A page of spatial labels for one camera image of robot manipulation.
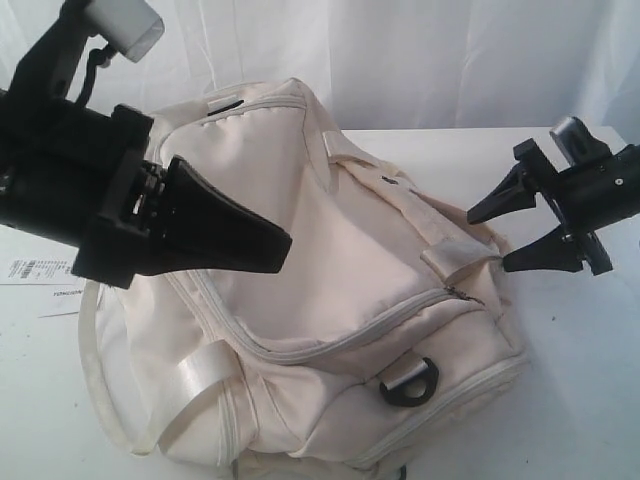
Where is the cream duffel bag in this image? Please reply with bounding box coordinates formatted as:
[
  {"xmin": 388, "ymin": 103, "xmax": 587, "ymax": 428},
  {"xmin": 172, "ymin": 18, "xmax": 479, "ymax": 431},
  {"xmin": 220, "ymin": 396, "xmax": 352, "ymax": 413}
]
[{"xmin": 79, "ymin": 79, "xmax": 526, "ymax": 479}]

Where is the white backdrop curtain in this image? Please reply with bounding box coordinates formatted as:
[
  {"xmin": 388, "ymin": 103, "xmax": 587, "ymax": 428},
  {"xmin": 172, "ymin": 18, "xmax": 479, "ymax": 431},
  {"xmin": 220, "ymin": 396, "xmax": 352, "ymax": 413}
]
[{"xmin": 0, "ymin": 0, "xmax": 640, "ymax": 135}]

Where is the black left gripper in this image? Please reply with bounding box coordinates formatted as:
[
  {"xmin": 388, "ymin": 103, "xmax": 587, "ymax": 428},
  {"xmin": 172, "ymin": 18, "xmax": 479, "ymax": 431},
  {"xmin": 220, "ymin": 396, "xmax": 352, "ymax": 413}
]
[{"xmin": 1, "ymin": 91, "xmax": 292, "ymax": 288}]

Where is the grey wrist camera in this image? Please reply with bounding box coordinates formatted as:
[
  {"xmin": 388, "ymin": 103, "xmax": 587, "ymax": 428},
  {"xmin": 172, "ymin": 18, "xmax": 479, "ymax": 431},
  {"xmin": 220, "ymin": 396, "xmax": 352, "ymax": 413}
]
[
  {"xmin": 84, "ymin": 0, "xmax": 165, "ymax": 63},
  {"xmin": 549, "ymin": 116, "xmax": 594, "ymax": 166}
]

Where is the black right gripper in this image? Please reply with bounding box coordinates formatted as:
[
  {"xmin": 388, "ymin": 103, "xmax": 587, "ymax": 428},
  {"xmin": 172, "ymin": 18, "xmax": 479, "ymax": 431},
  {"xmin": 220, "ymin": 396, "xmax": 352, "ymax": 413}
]
[{"xmin": 467, "ymin": 139, "xmax": 639, "ymax": 275}]

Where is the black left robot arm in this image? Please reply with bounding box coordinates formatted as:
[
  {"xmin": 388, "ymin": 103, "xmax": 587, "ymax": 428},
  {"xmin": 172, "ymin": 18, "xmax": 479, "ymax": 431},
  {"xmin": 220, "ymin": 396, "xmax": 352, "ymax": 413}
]
[{"xmin": 1, "ymin": 1, "xmax": 292, "ymax": 289}]

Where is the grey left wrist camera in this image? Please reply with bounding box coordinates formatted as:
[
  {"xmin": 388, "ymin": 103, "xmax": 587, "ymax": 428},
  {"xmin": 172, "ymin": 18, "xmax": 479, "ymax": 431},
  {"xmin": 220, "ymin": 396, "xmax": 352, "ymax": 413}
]
[{"xmin": 84, "ymin": 0, "xmax": 165, "ymax": 63}]

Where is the white brand hang tag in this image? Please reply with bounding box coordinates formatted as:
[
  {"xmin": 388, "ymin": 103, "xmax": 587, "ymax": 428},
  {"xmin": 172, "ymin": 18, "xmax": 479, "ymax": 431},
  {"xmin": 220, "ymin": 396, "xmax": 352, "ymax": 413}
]
[{"xmin": 39, "ymin": 286, "xmax": 84, "ymax": 318}]

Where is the white barcode hang tag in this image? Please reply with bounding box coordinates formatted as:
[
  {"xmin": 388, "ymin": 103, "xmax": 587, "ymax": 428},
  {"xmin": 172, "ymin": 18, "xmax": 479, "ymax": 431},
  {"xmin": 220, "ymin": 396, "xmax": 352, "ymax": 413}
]
[{"xmin": 1, "ymin": 259, "xmax": 77, "ymax": 285}]

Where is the black left camera cable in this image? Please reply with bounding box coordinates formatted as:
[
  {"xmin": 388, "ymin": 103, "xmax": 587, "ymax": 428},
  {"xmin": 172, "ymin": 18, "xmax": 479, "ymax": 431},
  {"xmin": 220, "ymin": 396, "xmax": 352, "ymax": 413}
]
[{"xmin": 77, "ymin": 44, "xmax": 111, "ymax": 101}]

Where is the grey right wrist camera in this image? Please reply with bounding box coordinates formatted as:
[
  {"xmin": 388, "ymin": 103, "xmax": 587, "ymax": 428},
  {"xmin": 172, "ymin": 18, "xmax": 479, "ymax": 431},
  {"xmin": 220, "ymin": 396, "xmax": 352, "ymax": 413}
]
[{"xmin": 549, "ymin": 116, "xmax": 594, "ymax": 166}]

